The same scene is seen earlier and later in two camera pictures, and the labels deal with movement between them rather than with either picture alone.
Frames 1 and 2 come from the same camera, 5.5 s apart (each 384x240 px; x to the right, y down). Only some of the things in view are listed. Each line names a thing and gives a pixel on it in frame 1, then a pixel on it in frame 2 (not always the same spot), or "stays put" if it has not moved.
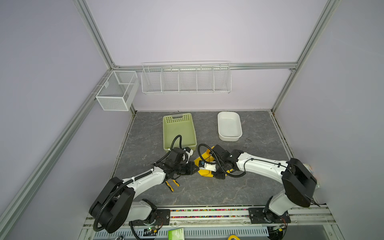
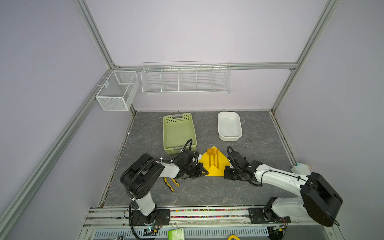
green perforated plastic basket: [182, 124] stays put
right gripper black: [218, 175] to [226, 174]
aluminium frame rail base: [317, 223] stays put
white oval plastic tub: [229, 126] stays put
